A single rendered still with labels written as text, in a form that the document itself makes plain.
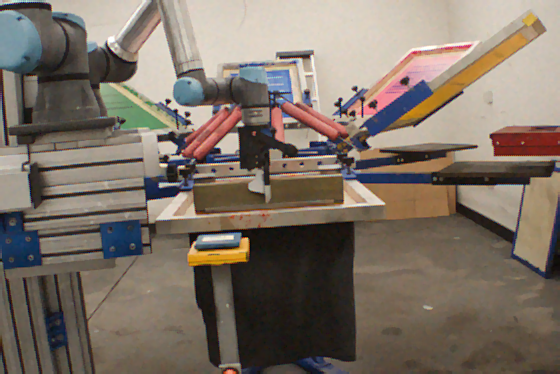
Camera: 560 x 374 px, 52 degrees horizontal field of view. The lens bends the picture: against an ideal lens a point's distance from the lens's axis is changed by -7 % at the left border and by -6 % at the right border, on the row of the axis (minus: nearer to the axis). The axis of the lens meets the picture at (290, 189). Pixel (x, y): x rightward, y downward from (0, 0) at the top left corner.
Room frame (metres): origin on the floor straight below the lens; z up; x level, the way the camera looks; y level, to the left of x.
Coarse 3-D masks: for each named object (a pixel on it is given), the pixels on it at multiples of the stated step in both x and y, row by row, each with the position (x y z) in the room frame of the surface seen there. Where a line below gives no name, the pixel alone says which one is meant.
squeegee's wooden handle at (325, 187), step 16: (320, 176) 1.63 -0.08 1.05; (336, 176) 1.63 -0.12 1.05; (208, 192) 1.62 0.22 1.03; (224, 192) 1.62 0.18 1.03; (240, 192) 1.62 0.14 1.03; (256, 192) 1.62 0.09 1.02; (272, 192) 1.63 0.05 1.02; (288, 192) 1.63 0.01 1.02; (304, 192) 1.63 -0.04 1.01; (320, 192) 1.63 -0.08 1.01; (336, 192) 1.63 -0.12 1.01
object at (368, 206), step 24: (192, 192) 2.00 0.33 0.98; (360, 192) 1.72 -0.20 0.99; (168, 216) 1.53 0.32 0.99; (192, 216) 1.51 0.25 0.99; (216, 216) 1.50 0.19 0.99; (240, 216) 1.50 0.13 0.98; (264, 216) 1.50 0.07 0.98; (288, 216) 1.50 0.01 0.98; (312, 216) 1.51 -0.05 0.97; (336, 216) 1.51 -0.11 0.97; (360, 216) 1.51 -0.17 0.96; (384, 216) 1.51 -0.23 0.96
